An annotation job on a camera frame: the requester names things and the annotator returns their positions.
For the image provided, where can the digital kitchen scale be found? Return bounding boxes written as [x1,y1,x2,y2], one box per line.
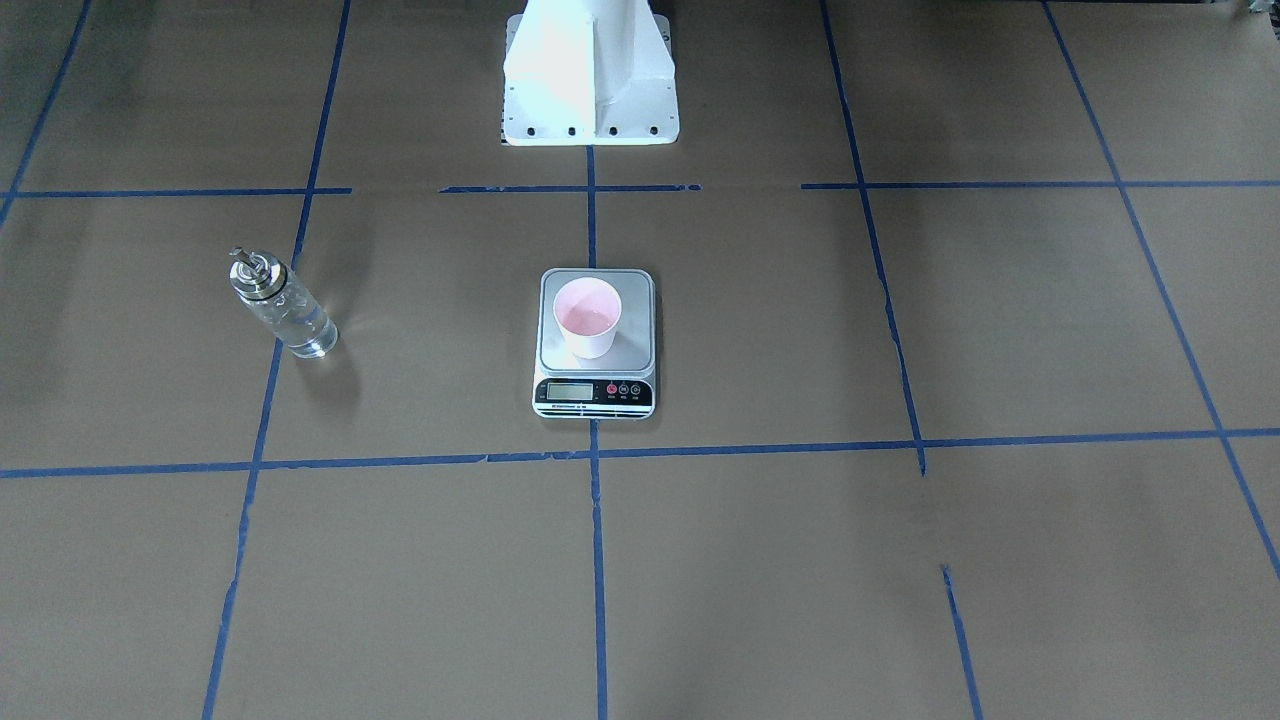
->
[531,268,658,420]

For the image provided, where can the clear glass sauce bottle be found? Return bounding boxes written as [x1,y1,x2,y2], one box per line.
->
[228,247,339,359]

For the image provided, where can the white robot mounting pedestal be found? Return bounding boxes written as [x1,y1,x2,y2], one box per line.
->
[500,1,681,147]

